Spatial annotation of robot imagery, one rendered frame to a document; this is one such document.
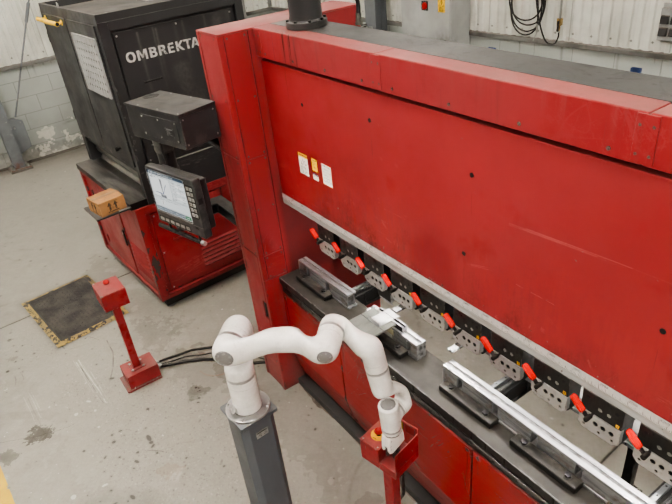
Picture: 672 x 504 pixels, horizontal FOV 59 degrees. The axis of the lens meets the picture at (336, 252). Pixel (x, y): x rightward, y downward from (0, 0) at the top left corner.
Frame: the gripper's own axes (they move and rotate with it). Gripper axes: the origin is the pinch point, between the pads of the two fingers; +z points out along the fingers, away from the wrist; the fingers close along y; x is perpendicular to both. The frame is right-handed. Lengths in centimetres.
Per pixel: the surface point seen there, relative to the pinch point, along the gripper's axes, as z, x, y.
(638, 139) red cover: -146, 69, -33
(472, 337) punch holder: -48, 16, -36
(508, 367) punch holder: -44, 34, -33
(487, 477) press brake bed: 7.6, 34.2, -17.4
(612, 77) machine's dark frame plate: -151, 52, -57
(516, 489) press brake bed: 0, 49, -15
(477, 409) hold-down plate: -13.6, 21.7, -30.5
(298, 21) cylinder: -153, -97, -76
